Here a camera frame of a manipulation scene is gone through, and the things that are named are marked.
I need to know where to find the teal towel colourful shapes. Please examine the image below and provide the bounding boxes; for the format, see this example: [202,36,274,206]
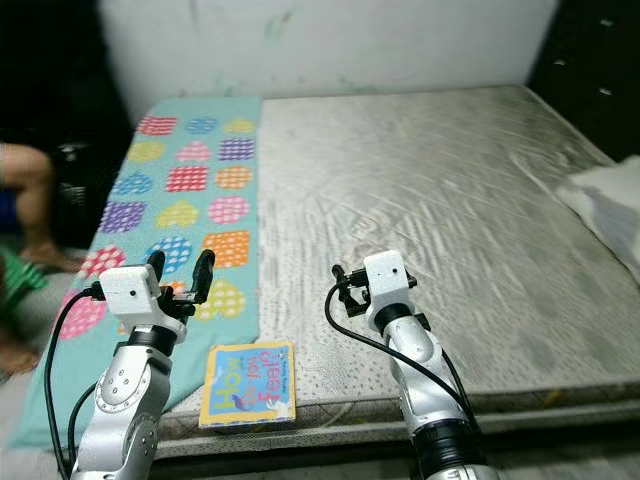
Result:
[7,96,266,453]

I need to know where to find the blue yellow children's book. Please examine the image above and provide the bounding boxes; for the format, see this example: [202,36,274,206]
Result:
[197,339,297,430]

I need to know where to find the grey quilted mattress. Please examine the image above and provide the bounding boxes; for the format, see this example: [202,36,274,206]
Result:
[58,84,640,463]

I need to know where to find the black bag white print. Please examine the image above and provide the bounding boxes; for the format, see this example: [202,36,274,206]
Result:
[53,142,98,253]

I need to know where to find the green plastic stool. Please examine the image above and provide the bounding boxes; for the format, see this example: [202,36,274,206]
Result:
[0,249,43,323]

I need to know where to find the seated person grey shorts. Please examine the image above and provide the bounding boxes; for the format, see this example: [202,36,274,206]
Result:
[0,142,83,373]

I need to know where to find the white pillow green tree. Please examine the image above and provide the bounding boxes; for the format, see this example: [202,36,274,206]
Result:
[553,154,640,283]

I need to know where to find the black tufted headboard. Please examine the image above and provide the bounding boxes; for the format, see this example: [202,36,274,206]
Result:
[523,0,640,168]

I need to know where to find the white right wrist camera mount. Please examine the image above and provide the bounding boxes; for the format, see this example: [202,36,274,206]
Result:
[362,249,418,312]

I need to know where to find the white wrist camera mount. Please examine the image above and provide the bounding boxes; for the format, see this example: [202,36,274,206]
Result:
[362,249,418,312]
[99,264,168,331]

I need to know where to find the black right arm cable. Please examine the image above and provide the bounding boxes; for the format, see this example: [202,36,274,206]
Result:
[325,288,481,431]

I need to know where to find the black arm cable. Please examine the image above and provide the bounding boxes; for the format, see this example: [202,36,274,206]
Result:
[325,288,481,431]
[44,283,106,480]

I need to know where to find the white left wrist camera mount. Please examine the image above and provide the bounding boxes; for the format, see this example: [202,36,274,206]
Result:
[99,264,168,331]

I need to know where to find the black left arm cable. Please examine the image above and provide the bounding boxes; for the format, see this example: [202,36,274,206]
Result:
[44,283,106,480]

